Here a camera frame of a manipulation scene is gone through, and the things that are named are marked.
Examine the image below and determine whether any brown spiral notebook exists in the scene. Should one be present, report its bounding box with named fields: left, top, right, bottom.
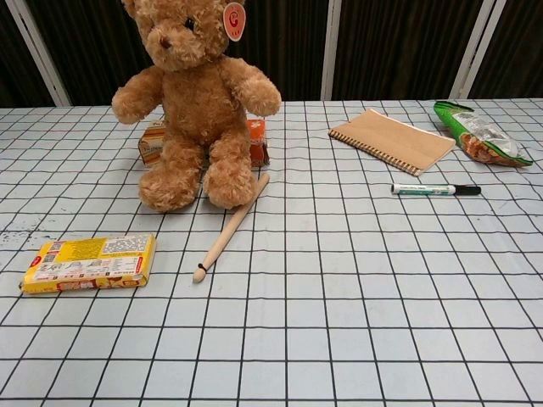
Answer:
left=327, top=108, right=457, bottom=177

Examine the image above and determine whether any wooden stick with black band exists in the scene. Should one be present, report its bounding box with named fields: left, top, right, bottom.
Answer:
left=193, top=171, right=272, bottom=284

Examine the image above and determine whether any white black-checked tablecloth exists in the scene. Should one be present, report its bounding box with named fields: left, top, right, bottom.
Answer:
left=0, top=98, right=543, bottom=407

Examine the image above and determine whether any brown plush teddy bear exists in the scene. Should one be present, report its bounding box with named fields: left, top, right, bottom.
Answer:
left=111, top=0, right=283, bottom=213

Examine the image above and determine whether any yellow food packet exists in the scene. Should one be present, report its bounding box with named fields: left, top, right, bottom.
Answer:
left=19, top=232, right=157, bottom=296

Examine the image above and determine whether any white marker with black cap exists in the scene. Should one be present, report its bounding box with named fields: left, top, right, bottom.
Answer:
left=390, top=182, right=482, bottom=197

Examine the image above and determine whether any white metal frame post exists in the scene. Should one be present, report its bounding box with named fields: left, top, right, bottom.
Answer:
left=321, top=0, right=343, bottom=102
left=450, top=0, right=508, bottom=101
left=6, top=0, right=71, bottom=107

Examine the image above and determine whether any green snack bag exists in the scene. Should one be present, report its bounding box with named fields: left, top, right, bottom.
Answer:
left=433, top=100, right=535, bottom=168

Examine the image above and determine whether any orange cardboard carton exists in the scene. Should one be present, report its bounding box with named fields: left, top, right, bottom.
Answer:
left=138, top=118, right=272, bottom=170

